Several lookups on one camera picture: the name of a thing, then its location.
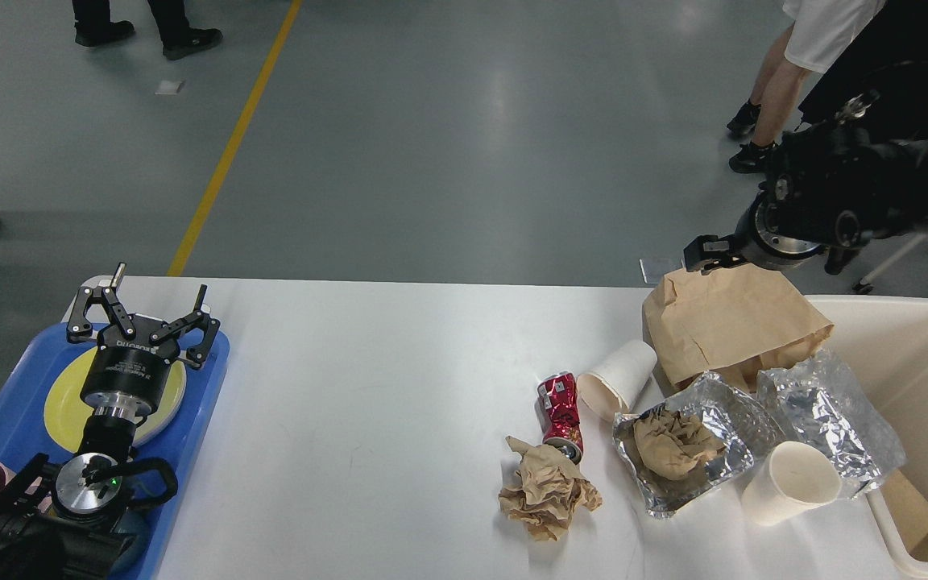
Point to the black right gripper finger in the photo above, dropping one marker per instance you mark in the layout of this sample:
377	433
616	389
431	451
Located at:
709	252

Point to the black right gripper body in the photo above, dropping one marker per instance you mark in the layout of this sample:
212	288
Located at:
766	249

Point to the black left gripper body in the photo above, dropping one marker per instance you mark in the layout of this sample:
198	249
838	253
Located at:
133	376

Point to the brown paper bag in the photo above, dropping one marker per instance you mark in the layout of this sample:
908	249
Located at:
734	322
908	509

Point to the yellow plastic plate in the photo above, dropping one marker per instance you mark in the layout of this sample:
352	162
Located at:
65	413

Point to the dark teal mug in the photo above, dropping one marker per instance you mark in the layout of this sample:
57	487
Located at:
134	528

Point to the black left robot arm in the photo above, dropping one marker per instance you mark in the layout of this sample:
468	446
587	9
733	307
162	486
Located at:
101	423

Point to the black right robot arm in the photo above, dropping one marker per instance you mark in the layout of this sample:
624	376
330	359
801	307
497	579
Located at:
859	176

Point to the pink round plate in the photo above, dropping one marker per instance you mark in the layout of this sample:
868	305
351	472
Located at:
168	407

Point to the clear plastic piece on floor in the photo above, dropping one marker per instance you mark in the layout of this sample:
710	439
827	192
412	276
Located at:
653	269

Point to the blue plastic tray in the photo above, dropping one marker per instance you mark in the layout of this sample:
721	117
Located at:
23	432

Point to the white paper cup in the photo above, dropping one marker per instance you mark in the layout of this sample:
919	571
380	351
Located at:
615	383
794	478

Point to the crumpled aluminium foil sheet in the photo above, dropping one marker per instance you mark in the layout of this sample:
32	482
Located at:
820	402

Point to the aluminium foil tray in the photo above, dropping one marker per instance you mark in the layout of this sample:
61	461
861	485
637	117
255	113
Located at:
746	432

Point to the crumpled paper ball in foil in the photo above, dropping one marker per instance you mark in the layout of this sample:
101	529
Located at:
672	444

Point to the crushed red soda can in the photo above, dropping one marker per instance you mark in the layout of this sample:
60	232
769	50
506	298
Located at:
557	400

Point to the beige plastic bin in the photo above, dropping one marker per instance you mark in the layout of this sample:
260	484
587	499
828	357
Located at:
884	340

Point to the person in white shorts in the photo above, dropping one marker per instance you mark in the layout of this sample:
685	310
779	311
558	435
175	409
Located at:
819	33

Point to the crumpled brown paper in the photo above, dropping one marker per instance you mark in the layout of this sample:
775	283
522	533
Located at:
549	490

